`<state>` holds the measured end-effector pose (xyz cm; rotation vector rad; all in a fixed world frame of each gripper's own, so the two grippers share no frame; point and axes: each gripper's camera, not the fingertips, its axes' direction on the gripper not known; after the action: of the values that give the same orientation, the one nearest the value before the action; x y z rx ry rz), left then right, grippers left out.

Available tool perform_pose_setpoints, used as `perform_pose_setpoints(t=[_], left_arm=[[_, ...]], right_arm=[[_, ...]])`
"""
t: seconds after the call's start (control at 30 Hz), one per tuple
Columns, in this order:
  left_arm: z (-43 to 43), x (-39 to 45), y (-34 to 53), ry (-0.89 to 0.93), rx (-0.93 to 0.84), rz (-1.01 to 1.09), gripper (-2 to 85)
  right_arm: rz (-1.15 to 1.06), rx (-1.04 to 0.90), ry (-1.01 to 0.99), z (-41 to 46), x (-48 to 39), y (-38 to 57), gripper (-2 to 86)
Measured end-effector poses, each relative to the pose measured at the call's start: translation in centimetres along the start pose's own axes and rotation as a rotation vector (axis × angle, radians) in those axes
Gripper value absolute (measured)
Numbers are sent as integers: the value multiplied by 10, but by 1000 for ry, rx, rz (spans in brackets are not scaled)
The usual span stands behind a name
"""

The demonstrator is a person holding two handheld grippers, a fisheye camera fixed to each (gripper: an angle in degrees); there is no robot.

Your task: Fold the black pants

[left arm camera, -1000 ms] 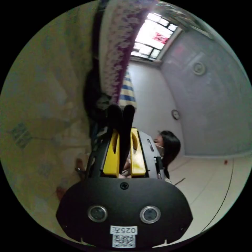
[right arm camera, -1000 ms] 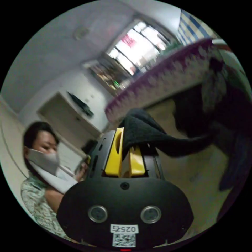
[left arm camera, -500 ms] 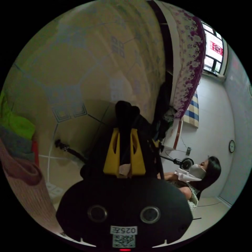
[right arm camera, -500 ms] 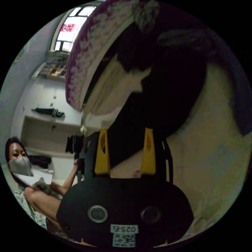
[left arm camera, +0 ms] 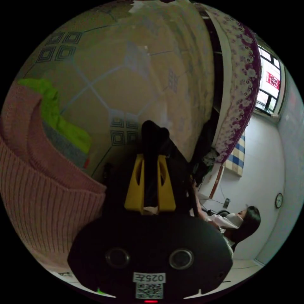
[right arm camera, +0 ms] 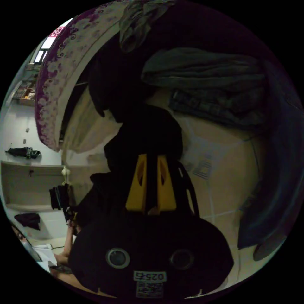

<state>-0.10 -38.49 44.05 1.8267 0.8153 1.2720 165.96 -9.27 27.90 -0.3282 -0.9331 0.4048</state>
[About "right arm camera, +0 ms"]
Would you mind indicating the person's left forearm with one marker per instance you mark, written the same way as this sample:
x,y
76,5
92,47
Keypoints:
x,y
66,249

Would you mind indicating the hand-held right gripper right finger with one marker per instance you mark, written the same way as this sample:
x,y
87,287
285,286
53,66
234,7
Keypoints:
x,y
167,190

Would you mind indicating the dark garment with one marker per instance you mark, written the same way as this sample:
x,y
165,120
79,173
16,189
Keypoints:
x,y
28,220
23,152

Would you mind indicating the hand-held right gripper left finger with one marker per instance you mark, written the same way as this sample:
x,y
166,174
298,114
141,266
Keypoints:
x,y
135,190

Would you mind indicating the dark blue quilt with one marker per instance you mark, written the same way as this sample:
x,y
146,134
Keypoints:
x,y
273,166

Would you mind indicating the person's left hand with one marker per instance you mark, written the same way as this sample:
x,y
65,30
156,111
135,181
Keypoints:
x,y
73,227

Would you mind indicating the window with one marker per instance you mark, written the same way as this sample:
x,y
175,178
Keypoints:
x,y
47,46

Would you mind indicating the black pants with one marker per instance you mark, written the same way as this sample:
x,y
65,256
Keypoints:
x,y
142,133

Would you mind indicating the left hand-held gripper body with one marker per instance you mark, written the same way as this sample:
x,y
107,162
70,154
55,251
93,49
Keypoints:
x,y
59,197

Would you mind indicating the shelf with small goods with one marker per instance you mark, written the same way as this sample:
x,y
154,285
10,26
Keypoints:
x,y
25,92

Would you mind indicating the person's right forearm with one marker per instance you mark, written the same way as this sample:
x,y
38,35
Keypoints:
x,y
80,285

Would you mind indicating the purple floral curtain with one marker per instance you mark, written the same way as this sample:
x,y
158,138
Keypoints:
x,y
57,71

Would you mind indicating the grey-green garment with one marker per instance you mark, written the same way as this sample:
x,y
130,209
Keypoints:
x,y
137,26

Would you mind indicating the bed with beige woven mat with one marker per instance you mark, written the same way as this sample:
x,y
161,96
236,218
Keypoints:
x,y
228,171

